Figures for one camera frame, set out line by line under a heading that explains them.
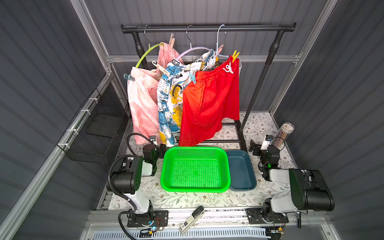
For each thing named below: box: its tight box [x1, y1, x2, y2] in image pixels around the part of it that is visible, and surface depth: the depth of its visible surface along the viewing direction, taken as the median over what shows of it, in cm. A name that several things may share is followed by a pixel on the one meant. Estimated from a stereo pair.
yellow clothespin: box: [232, 50, 240, 63], surface depth 72 cm
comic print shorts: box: [157, 49, 219, 147], surface depth 69 cm
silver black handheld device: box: [179, 206, 205, 234], surface depth 72 cm
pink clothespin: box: [169, 33, 176, 48], surface depth 72 cm
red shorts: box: [179, 55, 240, 147], surface depth 72 cm
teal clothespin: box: [123, 73, 136, 82], surface depth 55 cm
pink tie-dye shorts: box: [127, 42, 184, 145], surface depth 68 cm
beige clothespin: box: [156, 64, 171, 77], surface depth 57 cm
